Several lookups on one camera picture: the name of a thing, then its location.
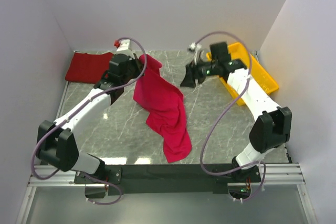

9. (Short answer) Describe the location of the pink t-shirt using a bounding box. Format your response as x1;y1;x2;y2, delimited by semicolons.
133;55;192;163

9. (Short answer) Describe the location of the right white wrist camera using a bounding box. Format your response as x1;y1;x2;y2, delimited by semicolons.
187;42;203;52

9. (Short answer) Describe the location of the aluminium frame rail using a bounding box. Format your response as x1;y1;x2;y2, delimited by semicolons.
27;165;77;188

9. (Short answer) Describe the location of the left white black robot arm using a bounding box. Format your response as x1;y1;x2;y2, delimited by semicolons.
33;54;147;183

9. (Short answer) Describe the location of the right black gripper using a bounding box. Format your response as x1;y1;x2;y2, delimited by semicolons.
180;57;217;90

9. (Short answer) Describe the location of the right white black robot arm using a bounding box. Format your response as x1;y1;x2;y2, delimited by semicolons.
180;42;292;182

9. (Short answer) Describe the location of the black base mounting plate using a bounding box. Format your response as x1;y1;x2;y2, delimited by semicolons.
75;163;262;196

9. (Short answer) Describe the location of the folded dark red t-shirt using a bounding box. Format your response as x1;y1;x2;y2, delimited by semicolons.
65;52;113;84

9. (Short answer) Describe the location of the yellow plastic tray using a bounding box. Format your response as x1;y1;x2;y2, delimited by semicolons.
206;42;280;107

